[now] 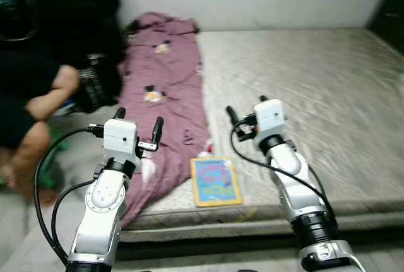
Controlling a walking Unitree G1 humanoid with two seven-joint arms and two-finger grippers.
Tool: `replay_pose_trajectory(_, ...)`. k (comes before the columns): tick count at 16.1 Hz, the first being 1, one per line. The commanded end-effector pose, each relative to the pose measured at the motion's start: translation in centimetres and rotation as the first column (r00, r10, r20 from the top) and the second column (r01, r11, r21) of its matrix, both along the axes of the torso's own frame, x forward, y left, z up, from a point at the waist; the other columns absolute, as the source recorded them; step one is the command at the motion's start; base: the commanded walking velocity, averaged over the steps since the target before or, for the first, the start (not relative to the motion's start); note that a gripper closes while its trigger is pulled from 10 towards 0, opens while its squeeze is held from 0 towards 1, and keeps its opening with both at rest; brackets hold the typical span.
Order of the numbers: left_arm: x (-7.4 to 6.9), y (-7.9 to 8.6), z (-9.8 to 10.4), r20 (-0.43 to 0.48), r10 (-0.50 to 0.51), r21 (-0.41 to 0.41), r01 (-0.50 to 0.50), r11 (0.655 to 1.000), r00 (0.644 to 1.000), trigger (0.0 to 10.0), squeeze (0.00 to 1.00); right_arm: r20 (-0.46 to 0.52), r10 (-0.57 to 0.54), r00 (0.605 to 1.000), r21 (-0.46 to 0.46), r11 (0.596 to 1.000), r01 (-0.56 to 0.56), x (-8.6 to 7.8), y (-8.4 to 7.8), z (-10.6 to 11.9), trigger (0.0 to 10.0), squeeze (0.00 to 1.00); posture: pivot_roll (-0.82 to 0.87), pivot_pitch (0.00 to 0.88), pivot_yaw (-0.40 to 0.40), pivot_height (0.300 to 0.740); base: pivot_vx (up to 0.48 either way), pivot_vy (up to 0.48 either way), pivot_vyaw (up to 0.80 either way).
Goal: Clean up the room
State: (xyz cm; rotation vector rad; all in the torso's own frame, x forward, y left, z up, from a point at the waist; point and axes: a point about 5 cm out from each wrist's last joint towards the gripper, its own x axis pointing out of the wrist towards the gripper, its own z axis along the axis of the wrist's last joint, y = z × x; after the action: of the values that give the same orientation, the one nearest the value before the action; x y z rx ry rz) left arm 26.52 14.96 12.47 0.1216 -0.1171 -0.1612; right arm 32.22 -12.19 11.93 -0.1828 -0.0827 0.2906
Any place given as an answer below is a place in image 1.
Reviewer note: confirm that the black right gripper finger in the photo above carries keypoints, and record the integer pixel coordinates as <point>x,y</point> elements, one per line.
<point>262,98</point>
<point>232,115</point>

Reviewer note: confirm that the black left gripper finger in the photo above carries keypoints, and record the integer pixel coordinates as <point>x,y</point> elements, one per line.
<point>158,130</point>
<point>119,113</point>

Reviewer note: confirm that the colourful children's book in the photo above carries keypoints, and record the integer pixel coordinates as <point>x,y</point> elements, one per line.
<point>216,182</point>

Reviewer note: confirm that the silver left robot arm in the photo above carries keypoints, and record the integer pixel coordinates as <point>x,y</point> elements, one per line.
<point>101,209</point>

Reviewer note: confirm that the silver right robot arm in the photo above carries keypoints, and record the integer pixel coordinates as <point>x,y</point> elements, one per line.
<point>297,190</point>

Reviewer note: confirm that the black bag with white lettering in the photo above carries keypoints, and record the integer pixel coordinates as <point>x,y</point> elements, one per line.
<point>101,86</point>

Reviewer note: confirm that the quilted white mattress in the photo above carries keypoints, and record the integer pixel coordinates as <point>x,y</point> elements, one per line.
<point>315,95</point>

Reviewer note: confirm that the purple cartoon print blanket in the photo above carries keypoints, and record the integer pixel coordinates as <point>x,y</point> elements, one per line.
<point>164,76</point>

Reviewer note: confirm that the dark tufted headboard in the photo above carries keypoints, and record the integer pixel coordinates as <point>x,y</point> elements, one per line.
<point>391,0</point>

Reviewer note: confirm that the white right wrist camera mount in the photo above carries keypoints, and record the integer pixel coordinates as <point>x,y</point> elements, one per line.
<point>270,117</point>

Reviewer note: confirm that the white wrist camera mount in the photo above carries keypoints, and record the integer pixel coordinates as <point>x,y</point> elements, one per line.
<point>120,136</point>
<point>270,117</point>

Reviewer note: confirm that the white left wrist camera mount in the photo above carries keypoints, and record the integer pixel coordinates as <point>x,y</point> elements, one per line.
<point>120,136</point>

